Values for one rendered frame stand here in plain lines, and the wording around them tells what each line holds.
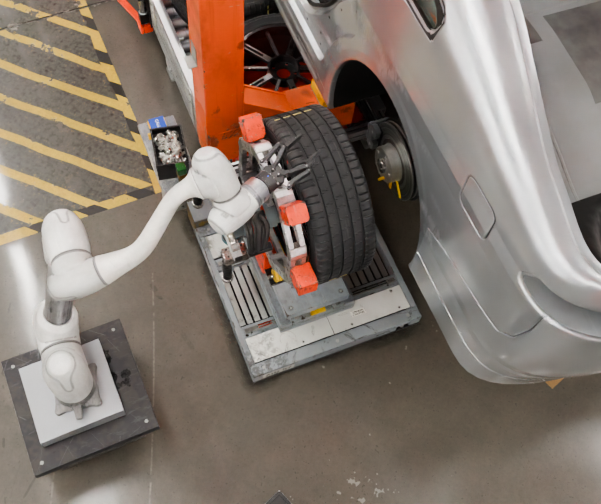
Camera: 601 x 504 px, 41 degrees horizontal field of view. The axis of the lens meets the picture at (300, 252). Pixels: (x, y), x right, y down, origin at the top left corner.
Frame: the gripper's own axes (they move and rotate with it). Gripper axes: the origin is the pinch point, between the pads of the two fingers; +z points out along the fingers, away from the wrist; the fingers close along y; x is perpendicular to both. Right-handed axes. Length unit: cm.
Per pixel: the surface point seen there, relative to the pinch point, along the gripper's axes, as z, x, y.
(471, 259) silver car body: 7, 5, 65
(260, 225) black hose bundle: -22.9, -21.0, 3.6
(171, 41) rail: 44, -99, -118
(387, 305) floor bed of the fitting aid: 25, -117, 47
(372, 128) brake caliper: 45, -38, 0
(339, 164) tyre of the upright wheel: 8.9, -9.4, 9.6
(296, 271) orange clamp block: -21.2, -35.9, 21.1
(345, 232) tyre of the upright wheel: -3.4, -21.3, 26.0
